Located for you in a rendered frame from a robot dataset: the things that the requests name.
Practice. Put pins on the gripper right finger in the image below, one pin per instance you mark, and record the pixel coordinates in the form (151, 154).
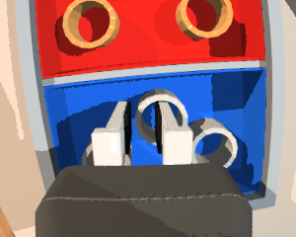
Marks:
(173, 141)

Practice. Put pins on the bronze bushing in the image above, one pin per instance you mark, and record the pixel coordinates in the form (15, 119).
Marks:
(71, 20)
(224, 13)

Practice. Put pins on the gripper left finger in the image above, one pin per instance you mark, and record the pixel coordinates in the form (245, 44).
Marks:
(111, 144)

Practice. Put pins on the grey metal bushing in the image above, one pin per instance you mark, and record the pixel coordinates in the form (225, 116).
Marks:
(226, 152)
(147, 132)
(88, 159)

